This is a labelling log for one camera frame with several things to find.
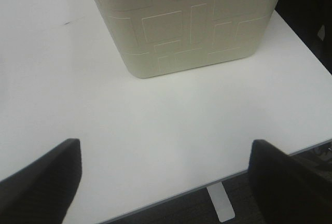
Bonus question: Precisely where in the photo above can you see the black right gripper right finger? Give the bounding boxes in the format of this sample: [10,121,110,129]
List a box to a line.
[248,139,331,223]

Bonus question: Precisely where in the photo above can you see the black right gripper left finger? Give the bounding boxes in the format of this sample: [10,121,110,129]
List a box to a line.
[1,138,82,223]

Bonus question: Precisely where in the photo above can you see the white table leg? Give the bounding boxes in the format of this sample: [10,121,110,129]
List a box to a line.
[206,182,235,222]

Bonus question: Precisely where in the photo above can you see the beige plastic laundry basket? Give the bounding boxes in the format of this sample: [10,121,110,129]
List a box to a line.
[94,0,278,78]

